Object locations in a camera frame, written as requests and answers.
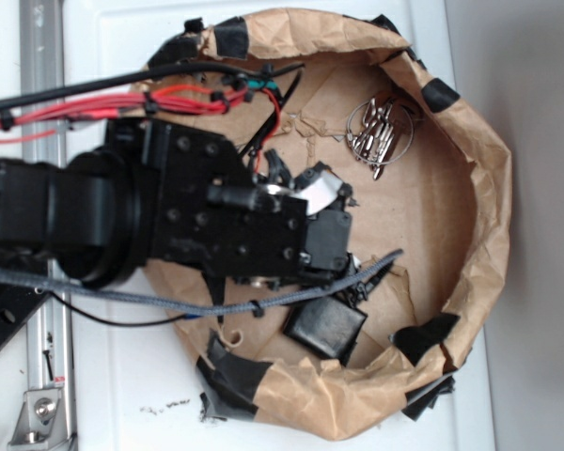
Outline black square leather wallet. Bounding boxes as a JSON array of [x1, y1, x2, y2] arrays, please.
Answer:
[[283, 297, 368, 365]]

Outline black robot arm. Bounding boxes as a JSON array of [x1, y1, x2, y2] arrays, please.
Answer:
[[0, 117, 392, 305]]

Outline brown paper bag bin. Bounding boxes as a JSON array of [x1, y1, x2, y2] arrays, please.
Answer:
[[164, 8, 512, 441]]

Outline silver corner bracket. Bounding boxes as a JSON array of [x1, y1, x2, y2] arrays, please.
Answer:
[[8, 388, 68, 450]]

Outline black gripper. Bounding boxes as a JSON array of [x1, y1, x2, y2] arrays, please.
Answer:
[[104, 117, 358, 286]]

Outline grey braided cable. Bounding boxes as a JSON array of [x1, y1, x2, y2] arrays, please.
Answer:
[[0, 248, 404, 317]]

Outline silver keys on wire ring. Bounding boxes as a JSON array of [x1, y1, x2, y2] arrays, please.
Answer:
[[346, 91, 423, 180]]

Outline aluminium extrusion rail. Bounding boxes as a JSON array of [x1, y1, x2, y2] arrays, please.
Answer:
[[7, 0, 79, 451]]

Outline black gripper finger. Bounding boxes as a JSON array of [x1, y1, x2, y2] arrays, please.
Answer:
[[333, 254, 389, 308]]

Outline red wire bundle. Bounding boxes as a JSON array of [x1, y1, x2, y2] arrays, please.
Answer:
[[0, 84, 283, 143]]

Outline black cable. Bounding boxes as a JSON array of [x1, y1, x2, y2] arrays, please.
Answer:
[[0, 61, 306, 115]]

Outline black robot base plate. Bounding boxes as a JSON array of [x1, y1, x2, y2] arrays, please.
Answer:
[[0, 147, 54, 362]]

